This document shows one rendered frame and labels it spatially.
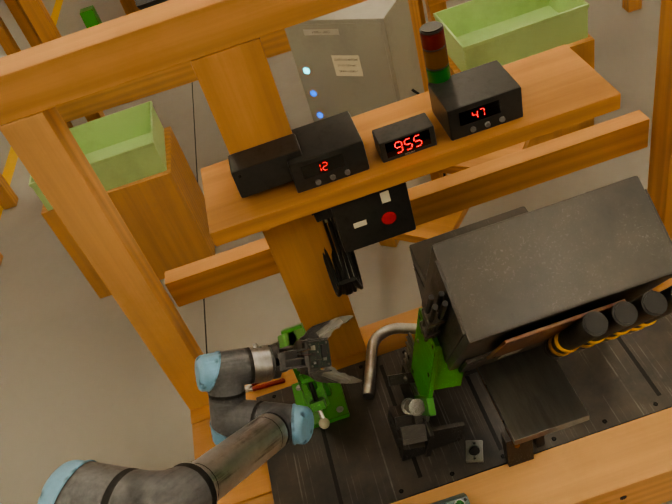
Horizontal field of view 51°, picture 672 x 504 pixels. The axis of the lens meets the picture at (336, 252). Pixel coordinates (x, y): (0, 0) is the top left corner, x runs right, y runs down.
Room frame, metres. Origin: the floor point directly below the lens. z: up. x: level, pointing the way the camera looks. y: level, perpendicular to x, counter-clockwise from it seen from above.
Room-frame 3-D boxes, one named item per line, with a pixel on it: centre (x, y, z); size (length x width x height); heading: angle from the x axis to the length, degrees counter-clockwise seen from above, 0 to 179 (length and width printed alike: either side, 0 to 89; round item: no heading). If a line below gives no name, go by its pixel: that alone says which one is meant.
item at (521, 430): (0.93, -0.29, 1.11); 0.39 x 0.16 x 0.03; 0
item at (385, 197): (1.24, -0.10, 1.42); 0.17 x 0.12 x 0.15; 90
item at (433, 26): (1.33, -0.33, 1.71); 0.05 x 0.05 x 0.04
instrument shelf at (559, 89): (1.29, -0.21, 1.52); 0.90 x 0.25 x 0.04; 90
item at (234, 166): (1.25, 0.08, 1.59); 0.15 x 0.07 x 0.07; 90
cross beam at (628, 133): (1.40, -0.21, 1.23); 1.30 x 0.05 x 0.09; 90
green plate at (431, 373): (0.97, -0.14, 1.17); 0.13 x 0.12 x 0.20; 90
